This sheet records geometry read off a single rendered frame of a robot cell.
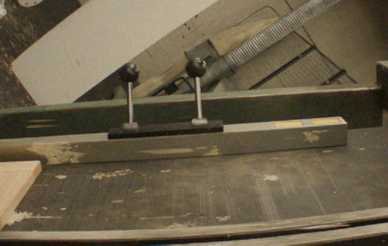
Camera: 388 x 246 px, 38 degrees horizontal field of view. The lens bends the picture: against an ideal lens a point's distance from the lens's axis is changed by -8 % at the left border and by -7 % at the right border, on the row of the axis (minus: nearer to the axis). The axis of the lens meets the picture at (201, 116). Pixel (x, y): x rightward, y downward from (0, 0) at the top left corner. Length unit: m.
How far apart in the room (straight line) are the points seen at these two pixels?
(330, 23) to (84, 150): 8.58
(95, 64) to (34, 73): 0.52
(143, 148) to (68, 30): 3.77
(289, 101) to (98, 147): 0.44
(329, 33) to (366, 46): 0.70
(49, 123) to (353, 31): 8.55
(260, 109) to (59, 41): 3.63
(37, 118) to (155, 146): 0.37
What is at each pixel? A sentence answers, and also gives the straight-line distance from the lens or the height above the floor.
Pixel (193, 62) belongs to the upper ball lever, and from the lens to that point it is 1.08.
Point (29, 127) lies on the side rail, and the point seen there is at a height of 1.16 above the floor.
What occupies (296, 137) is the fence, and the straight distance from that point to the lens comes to 1.06.
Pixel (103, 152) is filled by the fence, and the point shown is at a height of 1.34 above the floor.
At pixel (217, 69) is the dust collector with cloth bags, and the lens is 6.57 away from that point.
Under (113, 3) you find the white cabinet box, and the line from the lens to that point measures 4.71.
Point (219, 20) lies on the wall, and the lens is 9.20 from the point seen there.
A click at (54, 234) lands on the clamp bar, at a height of 1.38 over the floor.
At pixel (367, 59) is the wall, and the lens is 9.83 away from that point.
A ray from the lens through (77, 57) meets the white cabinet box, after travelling 4.81.
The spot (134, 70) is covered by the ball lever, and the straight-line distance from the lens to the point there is 1.08.
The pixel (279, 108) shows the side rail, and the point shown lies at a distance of 1.29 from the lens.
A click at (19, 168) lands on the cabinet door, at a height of 1.21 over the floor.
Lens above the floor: 1.64
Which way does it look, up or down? 7 degrees down
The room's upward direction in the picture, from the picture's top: 56 degrees clockwise
